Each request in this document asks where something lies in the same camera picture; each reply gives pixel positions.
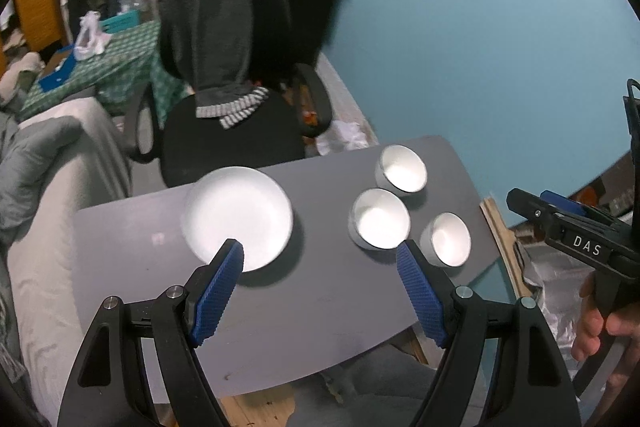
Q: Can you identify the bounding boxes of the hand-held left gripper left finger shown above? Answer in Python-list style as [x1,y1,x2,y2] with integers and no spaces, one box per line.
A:
[56,238,246,427]

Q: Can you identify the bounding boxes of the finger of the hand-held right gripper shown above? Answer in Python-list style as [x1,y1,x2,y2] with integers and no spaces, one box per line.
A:
[506,188,568,242]
[541,189,587,218]

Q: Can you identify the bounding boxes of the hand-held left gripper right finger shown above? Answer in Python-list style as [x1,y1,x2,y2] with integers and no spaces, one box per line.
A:
[396,239,584,427]

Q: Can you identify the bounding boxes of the white plate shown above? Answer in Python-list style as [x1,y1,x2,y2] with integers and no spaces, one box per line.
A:
[181,166,295,273]
[181,207,296,274]

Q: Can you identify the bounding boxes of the white bowl with dark rim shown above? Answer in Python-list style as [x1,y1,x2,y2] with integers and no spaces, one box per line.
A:
[348,188,412,251]
[420,212,472,269]
[375,145,429,195]

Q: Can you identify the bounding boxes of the person's right hand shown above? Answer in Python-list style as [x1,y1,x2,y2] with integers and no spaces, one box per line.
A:
[571,274,640,375]

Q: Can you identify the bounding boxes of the light wooden board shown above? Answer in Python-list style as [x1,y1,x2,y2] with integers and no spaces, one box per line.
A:
[480,199,533,298]

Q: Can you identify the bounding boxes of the clear plastic sheet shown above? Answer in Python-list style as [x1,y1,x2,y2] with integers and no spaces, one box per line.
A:
[520,242,601,348]

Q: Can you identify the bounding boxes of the person's grey trousers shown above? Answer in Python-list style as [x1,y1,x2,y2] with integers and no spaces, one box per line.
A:
[290,344,488,427]

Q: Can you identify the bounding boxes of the black office chair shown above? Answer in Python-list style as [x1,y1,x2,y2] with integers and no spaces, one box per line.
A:
[124,0,333,188]

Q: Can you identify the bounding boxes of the knotted white plastic bag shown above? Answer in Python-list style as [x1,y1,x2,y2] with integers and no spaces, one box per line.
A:
[317,121,378,155]

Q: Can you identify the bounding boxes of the grey duvet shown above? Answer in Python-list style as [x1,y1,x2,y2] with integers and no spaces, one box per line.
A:
[0,112,83,248]

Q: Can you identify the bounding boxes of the green checkered tablecloth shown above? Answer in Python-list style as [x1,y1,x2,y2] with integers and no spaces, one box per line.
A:
[22,21,196,118]

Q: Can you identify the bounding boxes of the grey hoodie with striped cuffs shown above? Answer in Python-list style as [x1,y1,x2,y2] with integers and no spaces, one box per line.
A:
[157,0,271,131]

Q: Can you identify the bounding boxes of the flat blue box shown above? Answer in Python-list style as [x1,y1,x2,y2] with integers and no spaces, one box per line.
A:
[39,57,78,92]

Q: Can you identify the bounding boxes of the blue plastic crate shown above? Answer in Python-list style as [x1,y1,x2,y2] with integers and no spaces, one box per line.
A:
[99,11,141,34]

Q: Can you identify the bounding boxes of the beige rolled blanket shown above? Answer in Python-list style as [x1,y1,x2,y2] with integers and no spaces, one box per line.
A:
[0,52,43,108]

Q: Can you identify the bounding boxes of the wooden louvred wardrobe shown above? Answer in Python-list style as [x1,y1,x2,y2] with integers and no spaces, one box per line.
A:
[0,0,68,58]

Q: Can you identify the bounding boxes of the white plastic bag with handles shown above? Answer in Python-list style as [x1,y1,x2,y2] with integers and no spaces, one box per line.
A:
[74,12,111,60]

